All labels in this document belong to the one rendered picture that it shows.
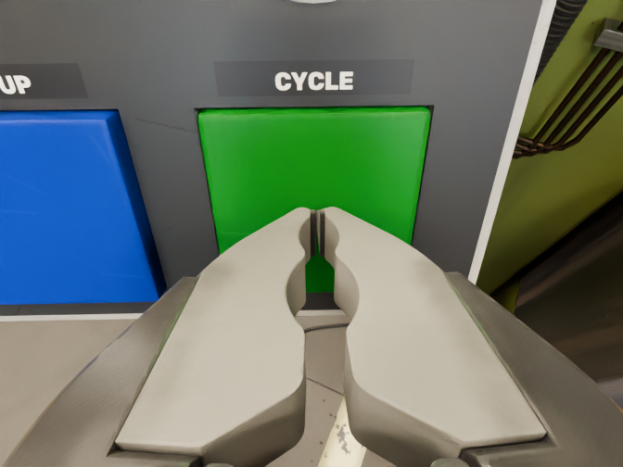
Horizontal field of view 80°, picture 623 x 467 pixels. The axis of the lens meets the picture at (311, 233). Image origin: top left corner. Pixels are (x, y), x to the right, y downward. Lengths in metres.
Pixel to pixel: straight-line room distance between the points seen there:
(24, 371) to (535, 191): 1.33
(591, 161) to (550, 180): 0.05
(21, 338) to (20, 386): 0.14
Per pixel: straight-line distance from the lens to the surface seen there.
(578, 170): 0.53
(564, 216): 0.59
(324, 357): 1.14
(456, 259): 0.16
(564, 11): 0.39
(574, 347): 0.57
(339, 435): 0.49
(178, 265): 0.16
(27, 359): 1.40
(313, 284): 0.15
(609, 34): 0.41
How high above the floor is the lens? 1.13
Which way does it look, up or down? 62 degrees down
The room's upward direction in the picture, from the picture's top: straight up
